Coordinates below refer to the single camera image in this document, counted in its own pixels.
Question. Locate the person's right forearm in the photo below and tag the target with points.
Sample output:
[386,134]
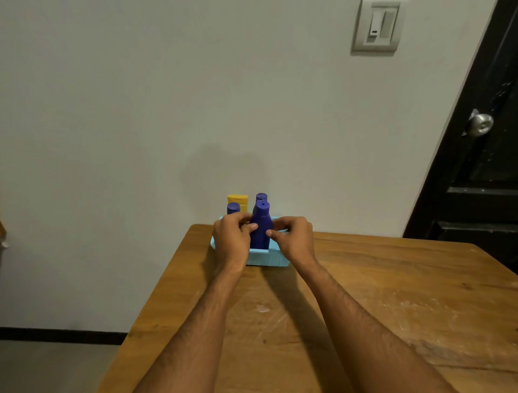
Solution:
[372,340]

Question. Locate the black baseboard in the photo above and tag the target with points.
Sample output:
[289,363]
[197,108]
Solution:
[60,336]

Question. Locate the brown wooden board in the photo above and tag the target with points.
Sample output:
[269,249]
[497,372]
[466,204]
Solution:
[2,232]

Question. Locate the wooden table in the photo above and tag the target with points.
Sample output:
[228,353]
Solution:
[404,283]

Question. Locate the yellow capped bottle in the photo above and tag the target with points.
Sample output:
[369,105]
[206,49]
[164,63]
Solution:
[238,199]

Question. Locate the black panel door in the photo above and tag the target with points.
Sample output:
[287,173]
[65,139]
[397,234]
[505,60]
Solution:
[477,182]

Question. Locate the person's left hand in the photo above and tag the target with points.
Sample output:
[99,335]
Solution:
[230,243]

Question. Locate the person's right hand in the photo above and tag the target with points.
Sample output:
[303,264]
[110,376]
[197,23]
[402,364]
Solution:
[297,243]

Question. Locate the person's left forearm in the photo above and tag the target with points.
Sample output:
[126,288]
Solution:
[190,340]

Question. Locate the small blue patterned bottle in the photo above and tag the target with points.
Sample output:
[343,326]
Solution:
[261,197]

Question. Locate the silver door knob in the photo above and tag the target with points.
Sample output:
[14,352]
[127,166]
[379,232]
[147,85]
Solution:
[479,124]

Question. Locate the blue plastic basket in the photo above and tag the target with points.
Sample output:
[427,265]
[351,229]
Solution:
[267,257]

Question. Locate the grey wall light switch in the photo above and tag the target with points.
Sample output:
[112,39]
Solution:
[378,26]

